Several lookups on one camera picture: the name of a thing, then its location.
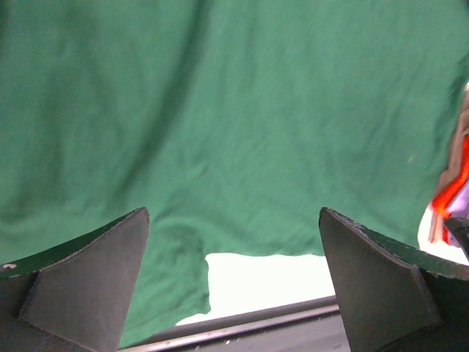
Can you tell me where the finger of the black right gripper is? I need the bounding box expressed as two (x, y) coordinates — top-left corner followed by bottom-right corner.
(444, 217), (469, 257)

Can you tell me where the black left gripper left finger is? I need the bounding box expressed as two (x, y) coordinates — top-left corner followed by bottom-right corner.
(1, 208), (149, 351)

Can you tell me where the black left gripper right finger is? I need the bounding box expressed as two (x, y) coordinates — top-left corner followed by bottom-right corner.
(319, 208), (468, 351)

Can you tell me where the dark green t shirt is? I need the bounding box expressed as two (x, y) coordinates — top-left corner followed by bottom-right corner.
(1, 1), (468, 345)

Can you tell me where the lavender folded t shirt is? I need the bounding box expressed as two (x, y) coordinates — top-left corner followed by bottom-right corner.
(446, 179), (469, 250)

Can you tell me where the orange folded t shirt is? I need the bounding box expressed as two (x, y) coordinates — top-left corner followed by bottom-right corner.
(430, 135), (468, 246)

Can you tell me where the beige folded t shirt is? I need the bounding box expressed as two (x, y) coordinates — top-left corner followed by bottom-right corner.
(428, 83), (468, 244)

